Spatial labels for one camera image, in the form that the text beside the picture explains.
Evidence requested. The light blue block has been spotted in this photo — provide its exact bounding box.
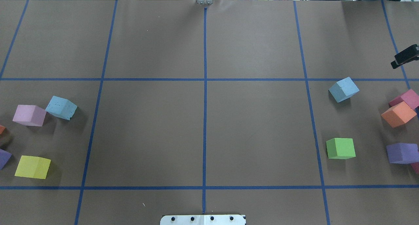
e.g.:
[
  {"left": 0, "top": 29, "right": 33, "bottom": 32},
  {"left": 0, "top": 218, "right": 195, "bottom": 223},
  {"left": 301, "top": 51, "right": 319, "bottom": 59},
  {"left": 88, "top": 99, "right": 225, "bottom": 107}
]
[
  {"left": 329, "top": 77, "right": 360, "bottom": 103},
  {"left": 45, "top": 96, "right": 78, "bottom": 121}
]

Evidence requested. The green foam block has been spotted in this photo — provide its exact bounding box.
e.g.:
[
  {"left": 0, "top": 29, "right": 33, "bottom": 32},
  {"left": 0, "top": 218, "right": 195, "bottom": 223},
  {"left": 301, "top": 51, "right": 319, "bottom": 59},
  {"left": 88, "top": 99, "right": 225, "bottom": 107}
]
[{"left": 326, "top": 138, "right": 356, "bottom": 159}]

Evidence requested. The pink lilac foam block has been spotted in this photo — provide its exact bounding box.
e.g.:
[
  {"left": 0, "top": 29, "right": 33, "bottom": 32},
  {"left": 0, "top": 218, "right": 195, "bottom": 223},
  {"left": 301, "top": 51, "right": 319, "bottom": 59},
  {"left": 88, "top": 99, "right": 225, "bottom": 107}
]
[{"left": 12, "top": 105, "right": 47, "bottom": 127}]

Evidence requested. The yellow foam block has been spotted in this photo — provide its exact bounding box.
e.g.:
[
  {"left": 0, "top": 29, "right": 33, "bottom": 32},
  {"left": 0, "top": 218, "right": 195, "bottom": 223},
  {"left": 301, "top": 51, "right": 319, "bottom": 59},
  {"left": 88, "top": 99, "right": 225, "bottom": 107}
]
[{"left": 14, "top": 156, "right": 51, "bottom": 180}]

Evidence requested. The orange block right side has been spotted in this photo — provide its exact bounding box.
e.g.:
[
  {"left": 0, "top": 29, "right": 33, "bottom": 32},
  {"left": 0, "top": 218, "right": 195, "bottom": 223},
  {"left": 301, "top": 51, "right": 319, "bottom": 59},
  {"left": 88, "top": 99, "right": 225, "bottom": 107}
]
[{"left": 381, "top": 101, "right": 417, "bottom": 128}]

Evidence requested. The purple block right side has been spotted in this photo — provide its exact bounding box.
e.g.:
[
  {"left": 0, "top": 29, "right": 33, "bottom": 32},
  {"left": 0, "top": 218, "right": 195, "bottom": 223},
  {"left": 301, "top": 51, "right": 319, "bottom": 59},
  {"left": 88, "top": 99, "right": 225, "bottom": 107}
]
[{"left": 386, "top": 143, "right": 419, "bottom": 164}]

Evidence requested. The magenta block near orange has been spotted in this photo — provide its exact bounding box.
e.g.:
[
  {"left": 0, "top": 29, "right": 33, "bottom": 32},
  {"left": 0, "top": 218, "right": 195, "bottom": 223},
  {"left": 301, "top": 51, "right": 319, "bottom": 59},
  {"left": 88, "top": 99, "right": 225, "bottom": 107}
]
[{"left": 389, "top": 89, "right": 419, "bottom": 110}]

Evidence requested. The orange block left side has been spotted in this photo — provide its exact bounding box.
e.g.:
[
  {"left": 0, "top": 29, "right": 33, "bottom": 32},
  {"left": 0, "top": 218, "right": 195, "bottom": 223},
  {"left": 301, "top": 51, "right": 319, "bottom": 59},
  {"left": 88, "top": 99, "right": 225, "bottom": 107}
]
[{"left": 0, "top": 125, "right": 7, "bottom": 135}]

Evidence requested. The purple block left side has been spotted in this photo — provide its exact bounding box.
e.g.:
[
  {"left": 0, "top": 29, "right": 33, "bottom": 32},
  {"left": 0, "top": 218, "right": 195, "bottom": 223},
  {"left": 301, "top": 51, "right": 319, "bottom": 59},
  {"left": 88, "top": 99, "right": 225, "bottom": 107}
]
[{"left": 0, "top": 149, "right": 12, "bottom": 170}]

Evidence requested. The magenta block near purple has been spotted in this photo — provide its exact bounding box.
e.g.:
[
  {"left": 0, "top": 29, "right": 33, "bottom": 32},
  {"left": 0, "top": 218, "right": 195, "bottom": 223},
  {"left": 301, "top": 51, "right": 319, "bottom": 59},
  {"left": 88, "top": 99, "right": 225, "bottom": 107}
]
[{"left": 410, "top": 162, "right": 419, "bottom": 175}]

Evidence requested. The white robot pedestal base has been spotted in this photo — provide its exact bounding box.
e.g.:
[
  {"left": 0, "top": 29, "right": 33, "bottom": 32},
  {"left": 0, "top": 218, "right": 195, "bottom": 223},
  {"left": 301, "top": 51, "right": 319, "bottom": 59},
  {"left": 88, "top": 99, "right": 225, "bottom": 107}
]
[{"left": 160, "top": 214, "right": 247, "bottom": 225}]

